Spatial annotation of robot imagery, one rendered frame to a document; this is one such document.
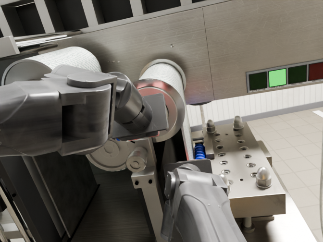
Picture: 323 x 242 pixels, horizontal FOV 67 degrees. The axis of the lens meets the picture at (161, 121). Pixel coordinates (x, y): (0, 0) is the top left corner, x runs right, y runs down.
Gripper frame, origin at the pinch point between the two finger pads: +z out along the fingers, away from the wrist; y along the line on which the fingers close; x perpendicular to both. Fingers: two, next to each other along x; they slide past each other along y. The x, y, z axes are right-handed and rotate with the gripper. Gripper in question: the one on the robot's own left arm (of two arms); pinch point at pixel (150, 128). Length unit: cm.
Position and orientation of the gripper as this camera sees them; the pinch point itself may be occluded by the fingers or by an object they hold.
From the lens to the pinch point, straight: 50.3
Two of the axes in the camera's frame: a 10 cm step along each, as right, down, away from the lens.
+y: 9.7, -1.8, -1.7
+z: 2.2, 2.8, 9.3
